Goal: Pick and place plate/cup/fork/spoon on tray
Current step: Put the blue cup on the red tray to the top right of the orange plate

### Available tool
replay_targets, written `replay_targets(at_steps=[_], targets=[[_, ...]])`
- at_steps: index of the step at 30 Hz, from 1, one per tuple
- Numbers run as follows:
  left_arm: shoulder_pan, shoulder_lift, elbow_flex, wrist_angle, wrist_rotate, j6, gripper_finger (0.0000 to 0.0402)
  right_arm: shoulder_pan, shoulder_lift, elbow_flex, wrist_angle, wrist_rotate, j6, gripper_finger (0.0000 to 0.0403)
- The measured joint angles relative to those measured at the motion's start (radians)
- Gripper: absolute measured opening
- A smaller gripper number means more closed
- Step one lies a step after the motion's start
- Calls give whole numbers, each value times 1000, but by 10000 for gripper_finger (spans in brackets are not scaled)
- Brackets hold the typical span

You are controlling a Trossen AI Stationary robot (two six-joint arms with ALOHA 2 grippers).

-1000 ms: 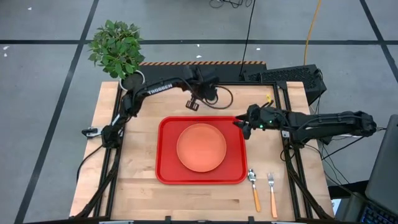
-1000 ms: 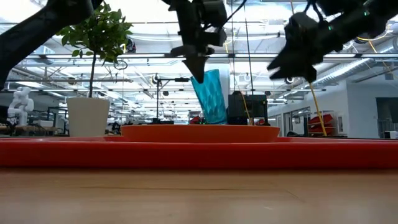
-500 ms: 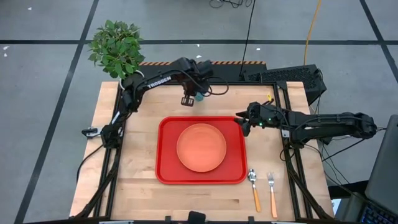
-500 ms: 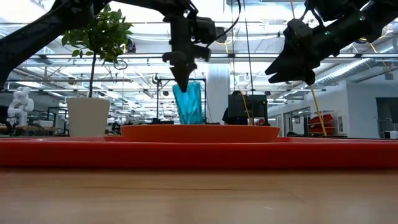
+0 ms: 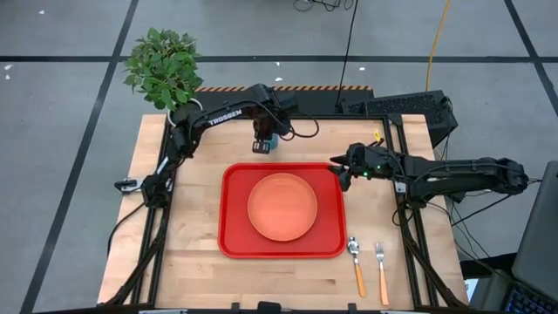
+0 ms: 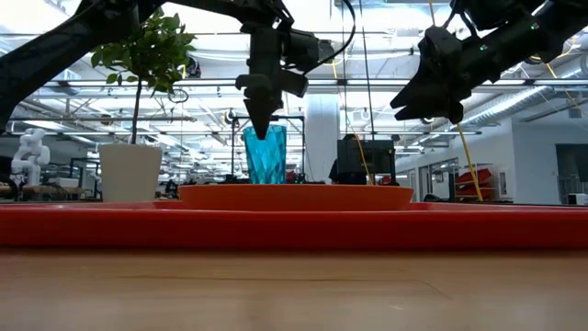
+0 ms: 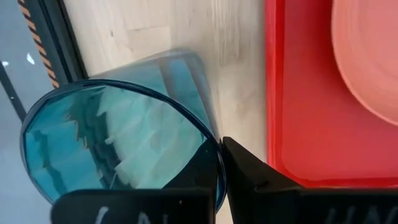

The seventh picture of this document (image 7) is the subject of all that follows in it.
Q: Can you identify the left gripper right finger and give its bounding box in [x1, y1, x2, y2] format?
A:
[222, 136, 398, 224]

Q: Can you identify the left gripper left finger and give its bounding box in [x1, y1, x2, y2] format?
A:
[50, 139, 223, 224]

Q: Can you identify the teal faceted plastic cup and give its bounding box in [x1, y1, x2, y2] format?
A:
[19, 49, 228, 213]

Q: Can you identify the orange round plate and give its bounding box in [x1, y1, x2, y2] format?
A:
[330, 0, 398, 127]

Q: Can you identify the red plastic tray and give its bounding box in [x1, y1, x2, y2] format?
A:
[264, 0, 398, 189]

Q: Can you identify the black mat with hazard stripes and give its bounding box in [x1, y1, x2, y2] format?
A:
[17, 0, 60, 90]

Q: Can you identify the black table frame rail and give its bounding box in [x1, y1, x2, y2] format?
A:
[36, 0, 90, 83]

